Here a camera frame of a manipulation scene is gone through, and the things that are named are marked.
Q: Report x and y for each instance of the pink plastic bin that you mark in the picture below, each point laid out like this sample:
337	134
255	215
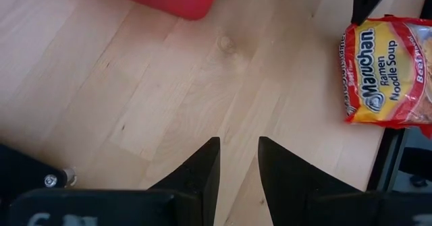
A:
168	0

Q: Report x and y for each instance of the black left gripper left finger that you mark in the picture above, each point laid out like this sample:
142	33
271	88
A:
189	199

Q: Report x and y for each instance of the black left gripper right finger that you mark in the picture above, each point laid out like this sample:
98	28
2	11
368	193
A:
297	199

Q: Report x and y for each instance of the red Maruchan noodle pack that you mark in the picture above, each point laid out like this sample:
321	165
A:
381	77

